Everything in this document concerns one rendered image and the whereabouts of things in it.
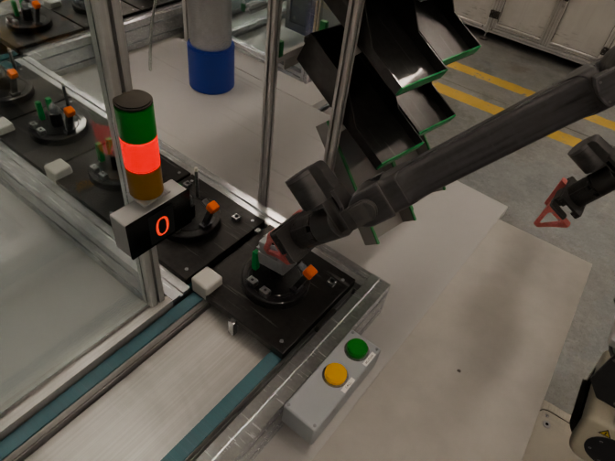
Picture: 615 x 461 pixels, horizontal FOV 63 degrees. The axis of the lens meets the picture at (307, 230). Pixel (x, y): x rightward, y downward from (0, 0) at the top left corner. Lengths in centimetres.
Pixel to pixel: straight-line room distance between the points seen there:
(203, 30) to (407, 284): 101
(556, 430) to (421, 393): 88
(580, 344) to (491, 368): 141
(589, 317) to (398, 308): 162
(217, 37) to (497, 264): 109
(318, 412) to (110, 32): 65
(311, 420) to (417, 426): 24
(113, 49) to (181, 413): 60
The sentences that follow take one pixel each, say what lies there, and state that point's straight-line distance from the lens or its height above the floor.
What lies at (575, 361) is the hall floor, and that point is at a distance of 250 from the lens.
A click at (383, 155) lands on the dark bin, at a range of 102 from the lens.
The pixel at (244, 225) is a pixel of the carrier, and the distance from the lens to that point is 115.
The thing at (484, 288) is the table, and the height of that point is 86.
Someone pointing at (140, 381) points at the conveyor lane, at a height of 92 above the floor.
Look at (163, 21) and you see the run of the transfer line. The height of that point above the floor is 93.
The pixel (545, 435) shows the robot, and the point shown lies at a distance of 188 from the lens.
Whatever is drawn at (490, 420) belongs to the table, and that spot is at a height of 86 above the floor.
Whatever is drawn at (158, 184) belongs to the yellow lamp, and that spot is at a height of 128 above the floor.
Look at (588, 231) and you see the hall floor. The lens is 316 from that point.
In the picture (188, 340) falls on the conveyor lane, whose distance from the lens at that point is 103.
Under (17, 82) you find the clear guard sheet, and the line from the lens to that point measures 66.
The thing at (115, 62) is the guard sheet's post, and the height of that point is 146.
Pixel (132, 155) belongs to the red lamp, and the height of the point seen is 134.
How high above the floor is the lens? 178
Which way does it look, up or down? 45 degrees down
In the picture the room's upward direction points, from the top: 9 degrees clockwise
